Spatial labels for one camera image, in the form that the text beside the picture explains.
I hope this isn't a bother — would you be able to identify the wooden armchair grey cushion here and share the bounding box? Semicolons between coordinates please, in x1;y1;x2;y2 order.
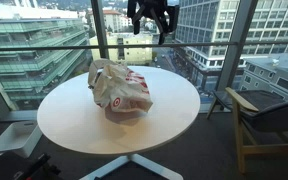
206;84;288;175

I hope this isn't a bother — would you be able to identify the white plastic bag red print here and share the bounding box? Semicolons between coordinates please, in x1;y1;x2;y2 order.
87;58;154;114

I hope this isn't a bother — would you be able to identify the narrow grey window post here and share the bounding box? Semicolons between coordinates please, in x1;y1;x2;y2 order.
90;0;110;60

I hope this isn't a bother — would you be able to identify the white table base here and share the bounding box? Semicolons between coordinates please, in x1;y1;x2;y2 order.
79;153;184;180

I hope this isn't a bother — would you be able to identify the black stand with red parts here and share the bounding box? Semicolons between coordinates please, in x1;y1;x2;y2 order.
0;152;63;180

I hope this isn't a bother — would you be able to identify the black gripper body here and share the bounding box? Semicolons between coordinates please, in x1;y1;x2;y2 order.
135;0;169;11

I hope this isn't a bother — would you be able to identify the wide grey window post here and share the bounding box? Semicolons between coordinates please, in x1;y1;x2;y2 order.
216;0;259;92

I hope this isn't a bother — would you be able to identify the grey window handrail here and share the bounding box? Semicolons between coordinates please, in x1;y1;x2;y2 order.
0;40;288;53

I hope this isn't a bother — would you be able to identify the white plastic bin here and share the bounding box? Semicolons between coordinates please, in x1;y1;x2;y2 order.
0;120;43;159

